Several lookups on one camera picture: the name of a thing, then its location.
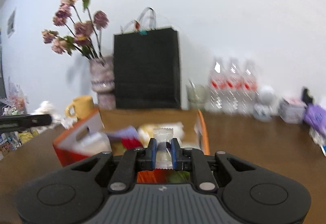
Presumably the black paper bag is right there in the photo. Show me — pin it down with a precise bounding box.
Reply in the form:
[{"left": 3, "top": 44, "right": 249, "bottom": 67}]
[{"left": 113, "top": 7, "right": 181, "bottom": 109}]

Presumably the teal binder clip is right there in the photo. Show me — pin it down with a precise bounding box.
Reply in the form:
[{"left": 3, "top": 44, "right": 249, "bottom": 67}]
[{"left": 139, "top": 30, "right": 147, "bottom": 35}]

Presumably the dried rose bouquet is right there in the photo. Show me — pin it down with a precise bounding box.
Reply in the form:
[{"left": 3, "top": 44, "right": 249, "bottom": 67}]
[{"left": 41, "top": 0, "right": 109, "bottom": 60}]

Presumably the orange cardboard box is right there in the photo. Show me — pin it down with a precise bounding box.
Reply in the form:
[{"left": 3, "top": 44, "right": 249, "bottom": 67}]
[{"left": 52, "top": 108, "right": 211, "bottom": 184}]

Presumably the green glass cup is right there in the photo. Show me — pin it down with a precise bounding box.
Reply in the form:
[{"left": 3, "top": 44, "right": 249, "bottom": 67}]
[{"left": 186, "top": 85, "right": 208, "bottom": 110}]

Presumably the yellow white plush toy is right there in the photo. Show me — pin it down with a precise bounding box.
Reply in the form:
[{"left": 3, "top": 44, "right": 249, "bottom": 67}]
[{"left": 137, "top": 122, "right": 185, "bottom": 147}]

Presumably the yellow mug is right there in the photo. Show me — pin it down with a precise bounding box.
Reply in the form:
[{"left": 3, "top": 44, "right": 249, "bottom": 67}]
[{"left": 65, "top": 96, "right": 95, "bottom": 120}]

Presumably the purple knitted pouch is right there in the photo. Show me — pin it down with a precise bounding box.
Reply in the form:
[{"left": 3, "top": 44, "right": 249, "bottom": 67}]
[{"left": 104, "top": 126, "right": 139, "bottom": 140}]

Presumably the clear plastic sachet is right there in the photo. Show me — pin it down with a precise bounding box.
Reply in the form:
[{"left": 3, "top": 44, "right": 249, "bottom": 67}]
[{"left": 153, "top": 128, "right": 174, "bottom": 169}]

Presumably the water bottle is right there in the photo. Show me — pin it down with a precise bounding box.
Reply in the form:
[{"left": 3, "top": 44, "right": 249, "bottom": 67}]
[
  {"left": 208, "top": 57, "right": 226, "bottom": 113},
  {"left": 239, "top": 60, "right": 258, "bottom": 115},
  {"left": 225, "top": 57, "right": 242, "bottom": 114}
]

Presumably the right water bottle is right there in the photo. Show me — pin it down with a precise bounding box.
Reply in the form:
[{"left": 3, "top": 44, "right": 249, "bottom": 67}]
[{"left": 239, "top": 60, "right": 258, "bottom": 115}]

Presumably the left water bottle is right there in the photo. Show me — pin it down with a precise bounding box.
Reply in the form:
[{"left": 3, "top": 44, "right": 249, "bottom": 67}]
[{"left": 208, "top": 57, "right": 226, "bottom": 113}]

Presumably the white robot figurine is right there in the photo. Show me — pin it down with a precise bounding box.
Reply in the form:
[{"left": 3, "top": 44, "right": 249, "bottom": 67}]
[{"left": 253, "top": 86, "right": 276, "bottom": 122}]

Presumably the purple tissue pack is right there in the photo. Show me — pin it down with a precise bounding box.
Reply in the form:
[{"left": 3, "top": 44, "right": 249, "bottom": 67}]
[{"left": 303, "top": 104, "right": 326, "bottom": 136}]

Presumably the red fabric item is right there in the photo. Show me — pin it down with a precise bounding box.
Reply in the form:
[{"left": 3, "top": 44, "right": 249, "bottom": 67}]
[{"left": 121, "top": 137, "right": 143, "bottom": 149}]

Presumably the crumpled white tissue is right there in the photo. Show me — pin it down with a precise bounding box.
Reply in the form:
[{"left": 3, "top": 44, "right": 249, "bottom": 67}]
[{"left": 32, "top": 100, "right": 77, "bottom": 129}]

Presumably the green item in box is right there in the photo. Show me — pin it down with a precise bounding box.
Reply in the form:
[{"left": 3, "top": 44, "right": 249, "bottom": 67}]
[{"left": 166, "top": 171, "right": 191, "bottom": 184}]

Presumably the purple ceramic vase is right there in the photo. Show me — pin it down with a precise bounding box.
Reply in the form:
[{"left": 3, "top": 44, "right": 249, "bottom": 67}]
[{"left": 89, "top": 55, "right": 116, "bottom": 110}]

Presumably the small tin box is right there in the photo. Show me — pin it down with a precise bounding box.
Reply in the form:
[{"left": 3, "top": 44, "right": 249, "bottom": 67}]
[{"left": 278, "top": 97, "right": 307, "bottom": 124}]

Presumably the middle water bottle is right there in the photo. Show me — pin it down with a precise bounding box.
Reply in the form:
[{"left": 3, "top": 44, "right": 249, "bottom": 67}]
[{"left": 225, "top": 57, "right": 242, "bottom": 114}]

